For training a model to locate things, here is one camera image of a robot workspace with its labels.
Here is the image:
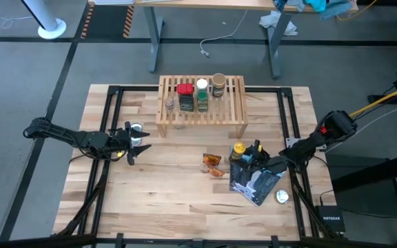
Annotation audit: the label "white tower fan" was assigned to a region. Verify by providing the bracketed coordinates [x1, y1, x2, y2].
[21, 0, 68, 40]

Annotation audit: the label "tan-lid furikake jar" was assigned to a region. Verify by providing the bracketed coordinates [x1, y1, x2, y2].
[212, 72, 227, 98]

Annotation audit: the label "Yellowstone booklet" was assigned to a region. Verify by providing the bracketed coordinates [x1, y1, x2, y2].
[231, 160, 286, 207]
[229, 144, 254, 192]

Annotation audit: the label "thin yellow cable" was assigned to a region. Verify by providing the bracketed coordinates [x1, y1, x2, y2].
[336, 0, 379, 21]

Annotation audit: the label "white floor cable with plug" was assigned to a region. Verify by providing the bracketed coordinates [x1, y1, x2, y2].
[198, 10, 249, 58]

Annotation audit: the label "blue cloth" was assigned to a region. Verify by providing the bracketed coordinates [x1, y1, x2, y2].
[273, 0, 354, 20]

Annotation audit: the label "wooden slatted shelf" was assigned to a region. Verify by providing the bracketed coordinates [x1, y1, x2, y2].
[155, 74, 250, 138]

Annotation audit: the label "wooden desk grey legs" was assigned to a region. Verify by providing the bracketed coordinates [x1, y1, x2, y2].
[88, 0, 360, 80]

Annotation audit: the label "black equipment stand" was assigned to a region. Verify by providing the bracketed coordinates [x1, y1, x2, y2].
[331, 68, 397, 248]

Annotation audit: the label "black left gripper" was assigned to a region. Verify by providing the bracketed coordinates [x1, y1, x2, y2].
[107, 120, 152, 167]

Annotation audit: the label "thin white floor cable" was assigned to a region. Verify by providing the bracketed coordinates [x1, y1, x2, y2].
[0, 14, 26, 30]

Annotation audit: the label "yellow-lid crunchy onion jar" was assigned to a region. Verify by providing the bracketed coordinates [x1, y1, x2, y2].
[230, 141, 247, 162]

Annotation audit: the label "green black pepper tin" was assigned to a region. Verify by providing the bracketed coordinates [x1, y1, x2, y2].
[179, 94, 195, 113]

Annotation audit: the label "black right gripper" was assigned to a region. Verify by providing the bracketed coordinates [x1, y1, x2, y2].
[241, 138, 289, 175]

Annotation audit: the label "white cloth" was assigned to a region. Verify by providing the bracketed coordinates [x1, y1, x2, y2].
[258, 10, 298, 37]

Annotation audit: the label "black Netgear switch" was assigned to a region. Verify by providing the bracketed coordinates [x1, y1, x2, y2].
[314, 205, 346, 234]

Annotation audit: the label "grey floor cable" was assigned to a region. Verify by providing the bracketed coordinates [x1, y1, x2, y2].
[325, 105, 397, 152]

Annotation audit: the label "thick yellow cable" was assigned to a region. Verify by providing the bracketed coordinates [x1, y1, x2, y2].
[349, 81, 397, 118]

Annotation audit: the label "small orange-rimmed round tin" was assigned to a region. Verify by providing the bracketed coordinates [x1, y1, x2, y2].
[276, 189, 289, 205]

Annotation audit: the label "green-lid spice jar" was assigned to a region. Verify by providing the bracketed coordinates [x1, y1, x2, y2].
[196, 90, 209, 113]

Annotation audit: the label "black aluminium table frame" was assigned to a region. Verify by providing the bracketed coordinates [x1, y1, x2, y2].
[52, 85, 344, 248]

